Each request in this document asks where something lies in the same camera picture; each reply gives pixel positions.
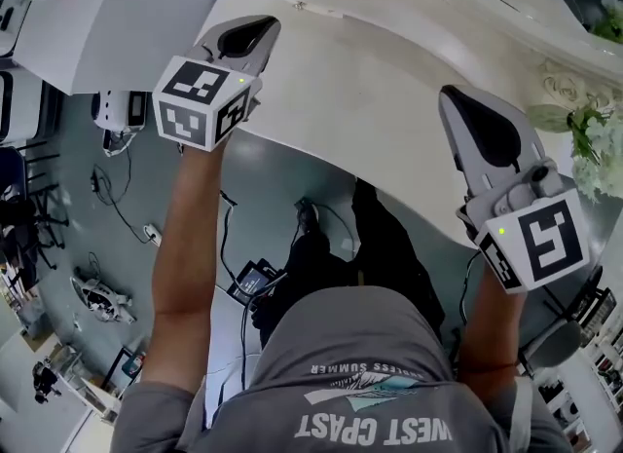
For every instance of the blue chair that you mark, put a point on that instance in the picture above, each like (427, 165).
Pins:
(12, 163)

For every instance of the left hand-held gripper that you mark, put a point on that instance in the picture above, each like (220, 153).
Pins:
(194, 81)

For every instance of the black crate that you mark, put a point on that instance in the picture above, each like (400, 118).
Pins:
(594, 314)

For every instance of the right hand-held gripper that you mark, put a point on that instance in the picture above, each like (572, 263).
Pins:
(545, 237)

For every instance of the white side table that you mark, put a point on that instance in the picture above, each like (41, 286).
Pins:
(579, 378)

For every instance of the white flower bunch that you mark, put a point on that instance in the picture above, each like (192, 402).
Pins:
(601, 149)

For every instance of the person's black trousers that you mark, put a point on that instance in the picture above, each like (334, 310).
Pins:
(379, 256)

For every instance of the white power strip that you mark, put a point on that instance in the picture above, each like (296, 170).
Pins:
(152, 233)

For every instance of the small round white robot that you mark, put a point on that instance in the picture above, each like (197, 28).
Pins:
(109, 107)

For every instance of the cream vanity dressing table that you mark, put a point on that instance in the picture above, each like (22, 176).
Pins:
(365, 81)

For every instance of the person's right forearm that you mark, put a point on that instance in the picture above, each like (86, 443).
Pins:
(491, 334)

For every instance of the grey chair black legs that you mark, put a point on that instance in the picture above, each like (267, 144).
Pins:
(555, 344)

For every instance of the person's left black shoe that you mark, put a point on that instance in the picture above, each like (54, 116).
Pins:
(307, 217)

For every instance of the person's grey printed t-shirt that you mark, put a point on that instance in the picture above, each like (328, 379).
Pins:
(340, 334)

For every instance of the white shelf unit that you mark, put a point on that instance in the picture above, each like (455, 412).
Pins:
(58, 42)

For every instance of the black screen device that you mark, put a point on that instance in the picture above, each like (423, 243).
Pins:
(250, 283)

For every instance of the cream wooden drawer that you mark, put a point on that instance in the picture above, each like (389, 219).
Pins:
(300, 4)

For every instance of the green glass vase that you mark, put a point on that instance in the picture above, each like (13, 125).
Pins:
(547, 119)

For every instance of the white robot dog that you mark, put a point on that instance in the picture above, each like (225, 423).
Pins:
(99, 297)

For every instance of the person's left forearm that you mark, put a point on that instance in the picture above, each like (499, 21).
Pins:
(185, 246)

